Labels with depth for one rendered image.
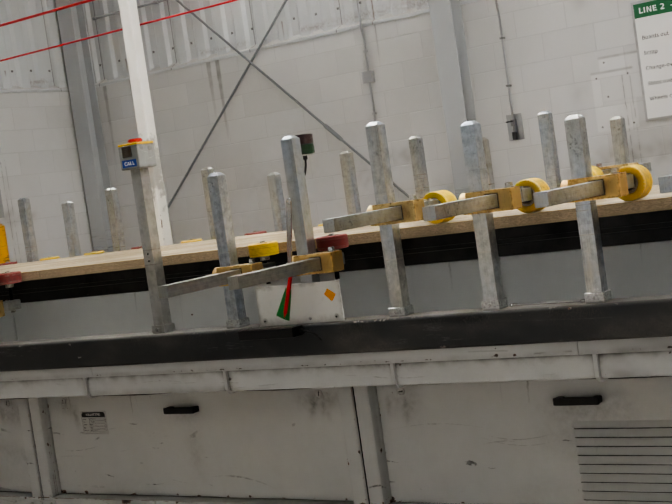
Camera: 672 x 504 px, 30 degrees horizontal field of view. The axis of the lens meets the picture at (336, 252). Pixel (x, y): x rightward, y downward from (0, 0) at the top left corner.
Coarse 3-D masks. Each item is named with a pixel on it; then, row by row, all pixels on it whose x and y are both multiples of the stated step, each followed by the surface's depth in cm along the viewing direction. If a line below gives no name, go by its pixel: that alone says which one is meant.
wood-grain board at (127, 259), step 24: (456, 216) 338; (504, 216) 297; (528, 216) 294; (552, 216) 290; (576, 216) 287; (600, 216) 284; (240, 240) 396; (264, 240) 366; (360, 240) 320; (24, 264) 479; (48, 264) 435; (72, 264) 398; (96, 264) 373; (120, 264) 367; (144, 264) 362; (168, 264) 357
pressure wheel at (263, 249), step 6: (252, 246) 330; (258, 246) 329; (264, 246) 329; (270, 246) 329; (276, 246) 331; (252, 252) 330; (258, 252) 329; (264, 252) 329; (270, 252) 329; (276, 252) 331; (264, 258) 332; (270, 282) 333
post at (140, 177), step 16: (144, 176) 339; (144, 192) 338; (144, 208) 338; (144, 224) 339; (144, 240) 340; (144, 256) 340; (160, 256) 341; (160, 272) 340; (160, 304) 339; (160, 320) 340
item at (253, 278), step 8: (288, 264) 297; (296, 264) 299; (304, 264) 302; (312, 264) 305; (320, 264) 308; (248, 272) 288; (256, 272) 286; (264, 272) 289; (272, 272) 291; (280, 272) 294; (288, 272) 296; (296, 272) 299; (304, 272) 302; (232, 280) 281; (240, 280) 281; (248, 280) 284; (256, 280) 286; (264, 280) 288; (272, 280) 291; (232, 288) 282; (240, 288) 281
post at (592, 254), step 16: (576, 128) 268; (576, 144) 268; (576, 160) 269; (576, 176) 269; (576, 208) 270; (592, 208) 269; (592, 224) 268; (592, 240) 269; (592, 256) 269; (592, 272) 270; (592, 288) 270
